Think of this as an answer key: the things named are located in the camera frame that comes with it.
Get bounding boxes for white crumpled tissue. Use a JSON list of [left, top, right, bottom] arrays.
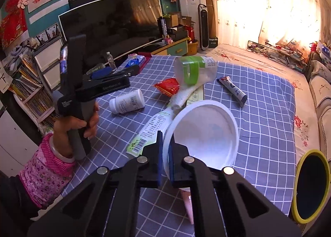
[[168, 86, 198, 110]]

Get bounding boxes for white cabinet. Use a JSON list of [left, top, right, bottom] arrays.
[[0, 108, 39, 173]]

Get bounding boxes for black tower fan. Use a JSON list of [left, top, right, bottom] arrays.
[[198, 4, 210, 51]]

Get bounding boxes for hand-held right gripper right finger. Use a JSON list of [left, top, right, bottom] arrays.
[[168, 140, 302, 237]]

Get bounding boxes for pale yellow paper packet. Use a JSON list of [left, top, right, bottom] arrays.
[[186, 87, 205, 107]]

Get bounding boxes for cream embroidered curtain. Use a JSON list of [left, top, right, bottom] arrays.
[[207, 0, 329, 54]]

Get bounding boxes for pink cardboard box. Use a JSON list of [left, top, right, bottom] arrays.
[[181, 188, 195, 225]]

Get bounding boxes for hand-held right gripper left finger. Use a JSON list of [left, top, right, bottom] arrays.
[[27, 130, 164, 237]]

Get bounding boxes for large curved television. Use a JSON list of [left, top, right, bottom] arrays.
[[58, 0, 163, 65]]

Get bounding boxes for white green printed wrapper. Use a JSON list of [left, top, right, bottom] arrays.
[[126, 105, 179, 155]]

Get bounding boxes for red snack wrapper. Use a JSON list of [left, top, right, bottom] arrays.
[[153, 77, 181, 97]]

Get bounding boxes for clear plastic cup green label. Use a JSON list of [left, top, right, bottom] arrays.
[[174, 55, 218, 86]]

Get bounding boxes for person's left forearm pink sleeve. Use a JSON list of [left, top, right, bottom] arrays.
[[18, 134, 77, 209]]

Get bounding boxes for bookshelf with books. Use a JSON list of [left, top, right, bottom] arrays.
[[8, 53, 60, 126]]

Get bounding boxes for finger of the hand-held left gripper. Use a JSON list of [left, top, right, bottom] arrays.
[[91, 68, 115, 80], [111, 65, 141, 78]]

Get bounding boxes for white pill bottle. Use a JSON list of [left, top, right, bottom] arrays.
[[109, 89, 145, 115]]

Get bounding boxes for white plastic drawer unit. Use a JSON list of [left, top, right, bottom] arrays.
[[32, 37, 65, 90]]

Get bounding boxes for white plastic bowl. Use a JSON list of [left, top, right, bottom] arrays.
[[163, 100, 240, 182]]

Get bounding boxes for floral bed sheet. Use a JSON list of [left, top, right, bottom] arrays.
[[204, 43, 321, 170]]

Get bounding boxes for clear water bottle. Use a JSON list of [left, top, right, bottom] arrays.
[[106, 51, 117, 72]]

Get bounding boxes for person's left hand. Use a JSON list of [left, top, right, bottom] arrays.
[[53, 101, 100, 158]]

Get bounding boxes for yellow bucket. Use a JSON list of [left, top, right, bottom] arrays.
[[186, 41, 199, 56]]

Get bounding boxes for red wall decoration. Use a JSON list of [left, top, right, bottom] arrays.
[[0, 0, 29, 49]]

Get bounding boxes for grey toothpaste tube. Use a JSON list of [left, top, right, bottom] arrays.
[[217, 76, 248, 107]]

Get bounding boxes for yellow-rimmed waste bin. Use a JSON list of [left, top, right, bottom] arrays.
[[291, 149, 331, 224]]

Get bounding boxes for beige embroidered sofa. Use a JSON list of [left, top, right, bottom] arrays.
[[305, 51, 331, 162]]

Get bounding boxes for white bangle bracelet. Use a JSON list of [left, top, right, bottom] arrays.
[[49, 140, 75, 164]]

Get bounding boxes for cluttered glass table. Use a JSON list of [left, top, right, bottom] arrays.
[[247, 39, 309, 72]]

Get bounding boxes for yellow green television stand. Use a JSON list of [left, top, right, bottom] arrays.
[[145, 37, 190, 58]]

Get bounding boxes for framed photo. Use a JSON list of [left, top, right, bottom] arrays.
[[36, 23, 61, 44]]

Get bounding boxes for blue tissue pack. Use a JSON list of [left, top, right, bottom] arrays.
[[124, 55, 146, 69]]

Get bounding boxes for open cardboard boxes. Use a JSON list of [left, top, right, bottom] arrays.
[[162, 12, 195, 29]]

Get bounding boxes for blue checked blanket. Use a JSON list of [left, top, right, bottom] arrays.
[[61, 55, 296, 237]]

